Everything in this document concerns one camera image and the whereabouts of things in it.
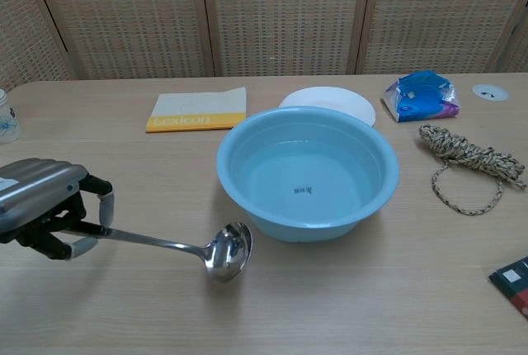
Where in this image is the white yellow Lexicon book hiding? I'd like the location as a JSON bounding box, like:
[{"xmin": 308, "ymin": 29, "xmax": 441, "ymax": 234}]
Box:
[{"xmin": 144, "ymin": 86, "xmax": 248, "ymax": 134}]

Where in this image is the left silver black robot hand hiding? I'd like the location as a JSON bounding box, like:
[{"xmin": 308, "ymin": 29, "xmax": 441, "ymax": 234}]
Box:
[{"xmin": 0, "ymin": 158, "xmax": 115, "ymax": 261}]

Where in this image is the woven wooden screen panel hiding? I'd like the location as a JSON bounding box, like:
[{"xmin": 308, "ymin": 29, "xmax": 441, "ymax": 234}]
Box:
[
  {"xmin": 491, "ymin": 0, "xmax": 528, "ymax": 74},
  {"xmin": 26, "ymin": 0, "xmax": 216, "ymax": 82},
  {"xmin": 200, "ymin": 0, "xmax": 375, "ymax": 78},
  {"xmin": 0, "ymin": 0, "xmax": 78, "ymax": 92},
  {"xmin": 356, "ymin": 0, "xmax": 528, "ymax": 75}
]

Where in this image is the blue tissue pack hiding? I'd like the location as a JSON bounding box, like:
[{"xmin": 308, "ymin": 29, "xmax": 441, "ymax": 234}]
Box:
[{"xmin": 380, "ymin": 70, "xmax": 461, "ymax": 124}]

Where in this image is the metal ladle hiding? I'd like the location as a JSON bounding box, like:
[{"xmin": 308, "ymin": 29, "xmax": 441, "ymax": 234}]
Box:
[{"xmin": 61, "ymin": 221, "xmax": 253, "ymax": 283}]

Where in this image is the white paper cup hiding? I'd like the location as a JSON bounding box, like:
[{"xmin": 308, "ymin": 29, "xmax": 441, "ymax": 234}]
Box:
[{"xmin": 0, "ymin": 88, "xmax": 22, "ymax": 145}]

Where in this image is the white round plate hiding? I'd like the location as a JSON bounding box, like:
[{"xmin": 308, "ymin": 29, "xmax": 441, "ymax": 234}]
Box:
[{"xmin": 278, "ymin": 86, "xmax": 377, "ymax": 128}]

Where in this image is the coiled braided rope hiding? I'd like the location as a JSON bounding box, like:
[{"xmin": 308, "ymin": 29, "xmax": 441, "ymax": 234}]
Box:
[{"xmin": 418, "ymin": 123, "xmax": 528, "ymax": 216}]

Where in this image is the white table cable grommet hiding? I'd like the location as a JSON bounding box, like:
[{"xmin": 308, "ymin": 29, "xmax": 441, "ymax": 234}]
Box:
[{"xmin": 472, "ymin": 83, "xmax": 510, "ymax": 102}]

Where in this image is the light blue bowl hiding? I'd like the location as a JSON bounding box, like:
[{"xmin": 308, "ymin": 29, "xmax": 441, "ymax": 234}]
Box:
[{"xmin": 215, "ymin": 106, "xmax": 400, "ymax": 244}]

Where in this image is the black red snack box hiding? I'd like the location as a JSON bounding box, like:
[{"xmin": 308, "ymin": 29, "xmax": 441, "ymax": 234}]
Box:
[{"xmin": 488, "ymin": 255, "xmax": 528, "ymax": 321}]

